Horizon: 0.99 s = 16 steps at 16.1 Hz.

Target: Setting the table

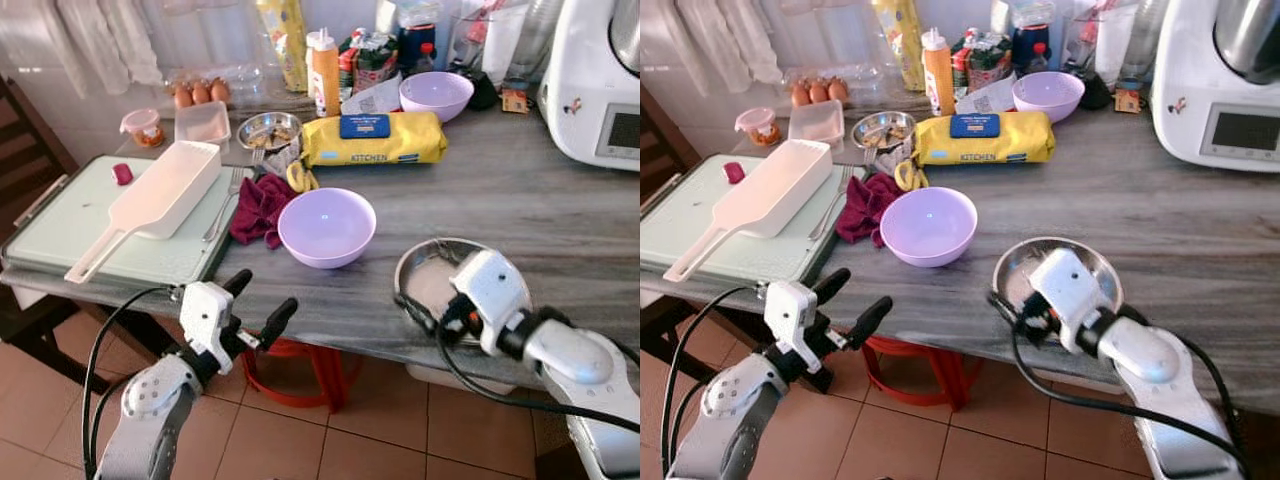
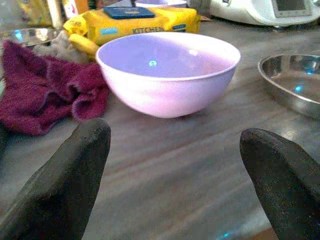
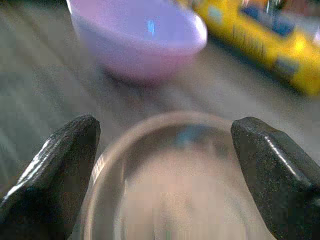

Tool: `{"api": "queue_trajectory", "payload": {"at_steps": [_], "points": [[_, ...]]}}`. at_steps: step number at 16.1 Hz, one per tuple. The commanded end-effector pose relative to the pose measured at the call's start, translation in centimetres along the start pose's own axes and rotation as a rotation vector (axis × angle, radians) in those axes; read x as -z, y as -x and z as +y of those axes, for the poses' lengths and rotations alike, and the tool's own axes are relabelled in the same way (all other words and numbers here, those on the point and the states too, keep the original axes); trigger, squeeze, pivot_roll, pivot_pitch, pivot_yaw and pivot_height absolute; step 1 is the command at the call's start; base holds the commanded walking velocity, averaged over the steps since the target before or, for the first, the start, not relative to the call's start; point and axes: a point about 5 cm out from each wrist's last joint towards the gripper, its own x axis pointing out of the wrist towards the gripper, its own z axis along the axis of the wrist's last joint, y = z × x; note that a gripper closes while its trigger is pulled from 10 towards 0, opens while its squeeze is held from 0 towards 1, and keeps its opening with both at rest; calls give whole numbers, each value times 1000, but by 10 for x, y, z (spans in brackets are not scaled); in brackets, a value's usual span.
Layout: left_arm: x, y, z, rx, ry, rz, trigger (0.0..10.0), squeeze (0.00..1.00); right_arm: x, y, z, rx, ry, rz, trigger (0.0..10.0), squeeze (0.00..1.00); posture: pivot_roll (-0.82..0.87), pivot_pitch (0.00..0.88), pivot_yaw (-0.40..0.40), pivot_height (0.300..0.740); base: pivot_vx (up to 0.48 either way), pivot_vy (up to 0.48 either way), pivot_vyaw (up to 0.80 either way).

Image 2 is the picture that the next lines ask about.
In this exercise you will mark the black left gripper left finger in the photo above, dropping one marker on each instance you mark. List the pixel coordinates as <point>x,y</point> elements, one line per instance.
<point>62,185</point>

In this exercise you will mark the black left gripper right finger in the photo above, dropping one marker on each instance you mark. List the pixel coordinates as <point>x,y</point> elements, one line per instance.
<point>287,190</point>

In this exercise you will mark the light purple plastic bowl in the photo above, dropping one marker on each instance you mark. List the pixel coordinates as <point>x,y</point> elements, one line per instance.
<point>165,95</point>
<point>160,3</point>

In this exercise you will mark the maroon towel cloth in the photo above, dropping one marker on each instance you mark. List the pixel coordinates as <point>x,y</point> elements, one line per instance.
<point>37,95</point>

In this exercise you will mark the stainless steel plate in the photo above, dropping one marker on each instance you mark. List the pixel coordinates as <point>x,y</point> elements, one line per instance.
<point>295,82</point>
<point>32,36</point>

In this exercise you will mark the grey wooden table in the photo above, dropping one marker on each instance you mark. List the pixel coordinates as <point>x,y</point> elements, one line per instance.
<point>175,162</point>

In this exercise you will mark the grey cloth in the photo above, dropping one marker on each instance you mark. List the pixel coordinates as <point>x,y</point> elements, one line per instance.
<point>60,48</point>

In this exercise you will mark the yellow carton box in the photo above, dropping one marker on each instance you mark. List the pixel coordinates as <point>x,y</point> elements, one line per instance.
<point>37,12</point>

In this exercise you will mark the white printed package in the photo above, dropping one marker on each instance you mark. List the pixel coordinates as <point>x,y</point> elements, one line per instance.
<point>71,8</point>

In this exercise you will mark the white kitchen appliance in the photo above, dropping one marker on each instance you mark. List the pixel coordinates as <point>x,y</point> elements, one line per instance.
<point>250,12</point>

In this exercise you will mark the yellow kitchen wipes pack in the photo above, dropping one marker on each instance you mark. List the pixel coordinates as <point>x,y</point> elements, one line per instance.
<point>150,25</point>

